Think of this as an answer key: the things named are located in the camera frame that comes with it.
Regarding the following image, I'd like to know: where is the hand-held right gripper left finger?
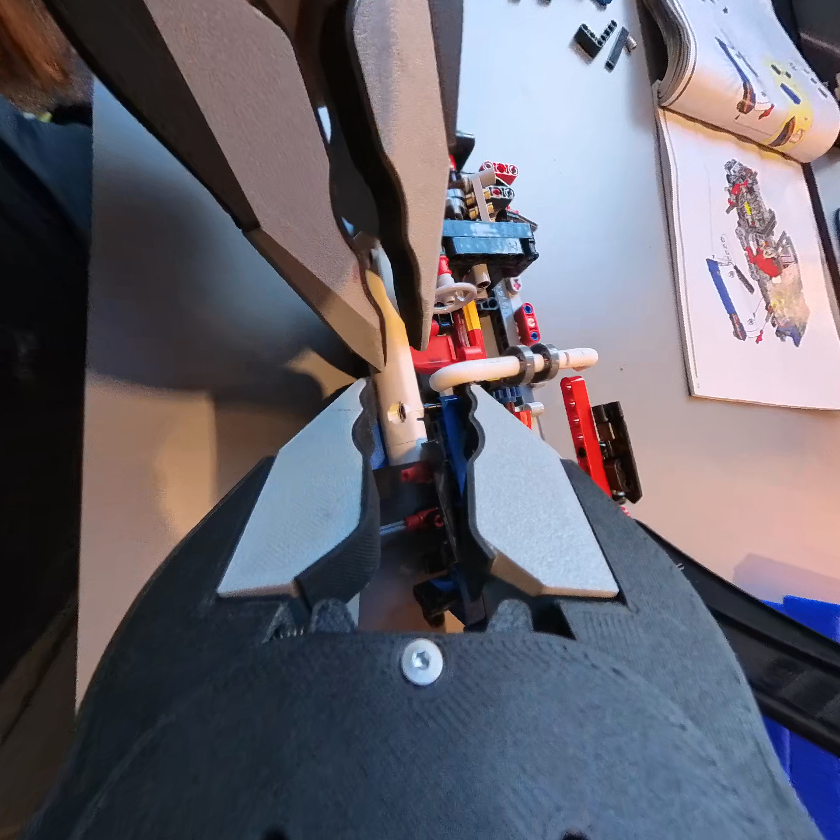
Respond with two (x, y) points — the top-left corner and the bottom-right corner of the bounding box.
(217, 378), (383, 608)

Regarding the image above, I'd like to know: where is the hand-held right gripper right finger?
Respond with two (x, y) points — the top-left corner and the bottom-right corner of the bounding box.
(462, 384), (621, 611)

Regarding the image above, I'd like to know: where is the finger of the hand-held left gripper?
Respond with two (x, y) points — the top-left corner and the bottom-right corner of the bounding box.
(141, 0), (387, 370)
(346, 0), (455, 350)

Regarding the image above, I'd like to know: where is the toy brick vehicle model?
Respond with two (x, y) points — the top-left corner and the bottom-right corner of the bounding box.
(377, 131), (840, 742)

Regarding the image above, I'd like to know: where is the white blue brick panel assembly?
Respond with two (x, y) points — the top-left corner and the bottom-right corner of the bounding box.
(354, 230), (442, 485)

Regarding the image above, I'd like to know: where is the grey desk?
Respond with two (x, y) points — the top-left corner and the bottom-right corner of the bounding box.
(75, 0), (840, 710)

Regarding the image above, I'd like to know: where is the small black brick connector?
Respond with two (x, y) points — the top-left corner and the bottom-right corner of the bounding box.
(604, 26), (639, 72)
(574, 20), (619, 61)

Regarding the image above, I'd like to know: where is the open instruction booklet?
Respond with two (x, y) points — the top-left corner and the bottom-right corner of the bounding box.
(640, 0), (840, 411)

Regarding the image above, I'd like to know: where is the blue plastic bin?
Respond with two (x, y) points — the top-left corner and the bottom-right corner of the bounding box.
(761, 594), (840, 840)

